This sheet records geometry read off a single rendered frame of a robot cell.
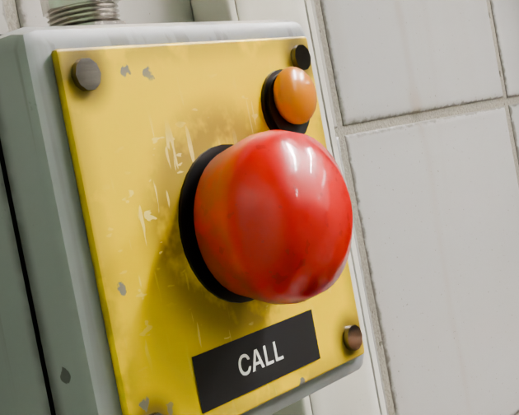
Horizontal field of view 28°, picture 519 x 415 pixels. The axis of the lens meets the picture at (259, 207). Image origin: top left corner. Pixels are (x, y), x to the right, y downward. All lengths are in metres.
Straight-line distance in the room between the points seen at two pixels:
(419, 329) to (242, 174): 0.24
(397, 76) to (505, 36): 0.12
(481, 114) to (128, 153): 0.32
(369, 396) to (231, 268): 0.17
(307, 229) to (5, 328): 0.07
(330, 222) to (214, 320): 0.04
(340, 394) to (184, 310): 0.15
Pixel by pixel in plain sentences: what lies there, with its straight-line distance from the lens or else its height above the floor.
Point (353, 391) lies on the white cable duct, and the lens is 0.38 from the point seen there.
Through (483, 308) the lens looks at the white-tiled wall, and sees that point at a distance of 0.50.
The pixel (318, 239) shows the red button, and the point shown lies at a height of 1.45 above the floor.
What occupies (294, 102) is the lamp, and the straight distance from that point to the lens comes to 0.26.
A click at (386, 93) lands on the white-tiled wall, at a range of 0.45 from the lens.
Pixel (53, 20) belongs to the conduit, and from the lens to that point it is 0.27.
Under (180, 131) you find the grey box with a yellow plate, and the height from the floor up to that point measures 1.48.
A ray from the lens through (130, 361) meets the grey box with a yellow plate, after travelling 0.22.
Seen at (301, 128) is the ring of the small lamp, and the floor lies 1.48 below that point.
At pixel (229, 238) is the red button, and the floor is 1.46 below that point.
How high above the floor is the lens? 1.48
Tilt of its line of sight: 3 degrees down
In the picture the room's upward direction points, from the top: 11 degrees counter-clockwise
